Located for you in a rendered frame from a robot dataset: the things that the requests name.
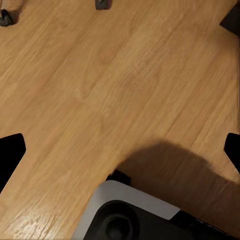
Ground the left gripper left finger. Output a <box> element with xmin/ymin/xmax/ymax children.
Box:
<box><xmin>0</xmin><ymin>133</ymin><xmax>26</xmax><ymax>193</ymax></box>

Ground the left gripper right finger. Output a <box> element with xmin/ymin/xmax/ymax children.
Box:
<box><xmin>224</xmin><ymin>133</ymin><xmax>240</xmax><ymax>173</ymax></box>

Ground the swivel chair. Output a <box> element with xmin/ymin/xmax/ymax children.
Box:
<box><xmin>0</xmin><ymin>0</ymin><xmax>107</xmax><ymax>27</ymax></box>

